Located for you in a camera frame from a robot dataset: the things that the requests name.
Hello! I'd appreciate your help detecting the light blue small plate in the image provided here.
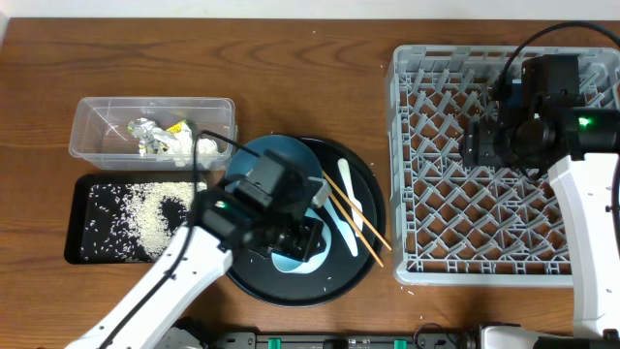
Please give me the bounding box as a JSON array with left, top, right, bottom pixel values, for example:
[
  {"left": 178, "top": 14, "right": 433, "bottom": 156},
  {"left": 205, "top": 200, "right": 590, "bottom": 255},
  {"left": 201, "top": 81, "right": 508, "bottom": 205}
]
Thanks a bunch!
[{"left": 271, "top": 209, "right": 332, "bottom": 274}]

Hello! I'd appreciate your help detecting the dark blue bowl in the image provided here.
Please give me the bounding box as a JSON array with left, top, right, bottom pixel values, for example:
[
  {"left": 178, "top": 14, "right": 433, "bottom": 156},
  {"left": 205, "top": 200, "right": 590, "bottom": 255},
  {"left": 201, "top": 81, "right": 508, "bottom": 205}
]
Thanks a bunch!
[{"left": 226, "top": 135, "right": 328, "bottom": 197}]

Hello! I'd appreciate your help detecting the white tissue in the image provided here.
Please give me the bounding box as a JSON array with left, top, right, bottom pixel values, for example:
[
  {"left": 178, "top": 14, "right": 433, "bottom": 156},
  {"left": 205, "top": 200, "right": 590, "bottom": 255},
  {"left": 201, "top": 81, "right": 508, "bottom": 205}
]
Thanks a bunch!
[
  {"left": 195, "top": 138, "right": 220, "bottom": 169},
  {"left": 153, "top": 127, "right": 193, "bottom": 168}
]

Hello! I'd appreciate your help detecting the white rice pile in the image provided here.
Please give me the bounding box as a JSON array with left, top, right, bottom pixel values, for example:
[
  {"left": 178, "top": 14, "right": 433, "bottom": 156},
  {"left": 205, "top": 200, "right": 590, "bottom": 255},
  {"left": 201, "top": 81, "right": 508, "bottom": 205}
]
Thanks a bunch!
[{"left": 84, "top": 180, "right": 208, "bottom": 263}]

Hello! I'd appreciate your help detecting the clear plastic wrapper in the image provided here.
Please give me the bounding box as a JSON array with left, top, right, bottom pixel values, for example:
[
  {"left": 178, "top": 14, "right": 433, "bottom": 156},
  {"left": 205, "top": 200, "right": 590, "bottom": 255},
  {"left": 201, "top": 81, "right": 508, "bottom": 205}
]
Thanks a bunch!
[{"left": 127, "top": 117, "right": 160, "bottom": 155}]

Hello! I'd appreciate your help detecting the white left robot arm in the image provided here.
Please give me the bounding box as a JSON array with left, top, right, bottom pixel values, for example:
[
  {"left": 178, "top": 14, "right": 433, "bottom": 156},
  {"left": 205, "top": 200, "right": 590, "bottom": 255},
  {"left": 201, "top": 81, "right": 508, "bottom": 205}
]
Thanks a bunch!
[{"left": 69, "top": 135, "right": 331, "bottom": 348}]

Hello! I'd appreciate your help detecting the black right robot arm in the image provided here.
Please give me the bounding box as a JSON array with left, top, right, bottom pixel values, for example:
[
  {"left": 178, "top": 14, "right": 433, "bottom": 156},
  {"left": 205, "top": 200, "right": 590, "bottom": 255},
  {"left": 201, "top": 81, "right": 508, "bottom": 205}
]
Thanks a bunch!
[{"left": 459, "top": 53, "right": 619, "bottom": 348}]

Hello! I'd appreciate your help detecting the grey dishwasher rack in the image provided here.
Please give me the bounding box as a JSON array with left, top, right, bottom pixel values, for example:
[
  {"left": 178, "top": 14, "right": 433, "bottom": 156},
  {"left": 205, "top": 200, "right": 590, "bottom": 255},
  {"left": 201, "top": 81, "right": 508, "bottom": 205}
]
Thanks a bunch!
[{"left": 385, "top": 44, "right": 620, "bottom": 288}]

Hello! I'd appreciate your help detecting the clear plastic waste bin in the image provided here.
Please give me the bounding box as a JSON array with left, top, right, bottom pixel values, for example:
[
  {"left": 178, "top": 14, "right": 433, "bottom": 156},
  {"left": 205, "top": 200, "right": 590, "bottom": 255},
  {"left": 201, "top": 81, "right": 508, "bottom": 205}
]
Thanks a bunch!
[{"left": 69, "top": 97, "right": 236, "bottom": 171}]

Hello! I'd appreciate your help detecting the wooden chopstick right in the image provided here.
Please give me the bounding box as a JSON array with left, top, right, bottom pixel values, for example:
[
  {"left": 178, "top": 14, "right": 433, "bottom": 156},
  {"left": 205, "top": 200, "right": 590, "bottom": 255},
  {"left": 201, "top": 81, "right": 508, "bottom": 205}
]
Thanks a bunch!
[{"left": 323, "top": 171, "right": 392, "bottom": 251}]

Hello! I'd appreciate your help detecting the wooden chopstick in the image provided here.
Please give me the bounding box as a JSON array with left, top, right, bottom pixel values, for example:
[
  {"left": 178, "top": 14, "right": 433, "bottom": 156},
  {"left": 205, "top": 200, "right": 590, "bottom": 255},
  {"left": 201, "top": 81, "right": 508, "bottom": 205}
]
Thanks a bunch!
[
  {"left": 323, "top": 171, "right": 392, "bottom": 251},
  {"left": 329, "top": 193, "right": 384, "bottom": 268}
]

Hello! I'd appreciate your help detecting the light blue spoon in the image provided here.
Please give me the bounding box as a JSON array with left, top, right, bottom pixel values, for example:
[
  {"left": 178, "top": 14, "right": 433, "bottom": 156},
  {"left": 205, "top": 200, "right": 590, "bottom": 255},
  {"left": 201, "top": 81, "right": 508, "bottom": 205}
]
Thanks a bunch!
[{"left": 324, "top": 199, "right": 358, "bottom": 257}]

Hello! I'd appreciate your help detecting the wooden chopstick left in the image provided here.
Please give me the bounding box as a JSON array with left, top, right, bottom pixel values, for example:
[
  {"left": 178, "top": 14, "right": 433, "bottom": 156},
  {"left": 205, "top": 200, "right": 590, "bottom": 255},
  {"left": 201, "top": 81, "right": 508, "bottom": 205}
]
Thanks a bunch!
[{"left": 329, "top": 193, "right": 384, "bottom": 268}]

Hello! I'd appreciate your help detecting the round black tray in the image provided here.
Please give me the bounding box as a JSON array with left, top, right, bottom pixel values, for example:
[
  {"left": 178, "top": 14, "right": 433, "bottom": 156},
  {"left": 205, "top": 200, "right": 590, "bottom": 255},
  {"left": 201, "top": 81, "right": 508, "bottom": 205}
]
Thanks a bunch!
[{"left": 228, "top": 135, "right": 387, "bottom": 306}]

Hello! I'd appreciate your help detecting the white plastic knife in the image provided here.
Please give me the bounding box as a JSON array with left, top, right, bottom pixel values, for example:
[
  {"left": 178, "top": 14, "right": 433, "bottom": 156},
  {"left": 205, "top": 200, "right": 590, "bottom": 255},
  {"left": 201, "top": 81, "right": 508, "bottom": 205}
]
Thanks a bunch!
[{"left": 337, "top": 158, "right": 364, "bottom": 231}]

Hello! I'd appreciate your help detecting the black rectangular tray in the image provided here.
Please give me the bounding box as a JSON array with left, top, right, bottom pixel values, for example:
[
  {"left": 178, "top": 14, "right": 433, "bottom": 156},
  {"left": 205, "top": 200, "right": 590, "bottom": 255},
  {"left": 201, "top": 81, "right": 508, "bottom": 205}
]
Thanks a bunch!
[{"left": 64, "top": 172, "right": 192, "bottom": 265}]

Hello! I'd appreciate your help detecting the black rail with green clips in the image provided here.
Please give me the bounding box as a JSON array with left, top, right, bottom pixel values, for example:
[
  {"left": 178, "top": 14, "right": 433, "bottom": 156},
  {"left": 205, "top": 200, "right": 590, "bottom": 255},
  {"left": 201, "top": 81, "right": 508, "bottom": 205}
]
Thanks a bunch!
[{"left": 155, "top": 317, "right": 590, "bottom": 349}]

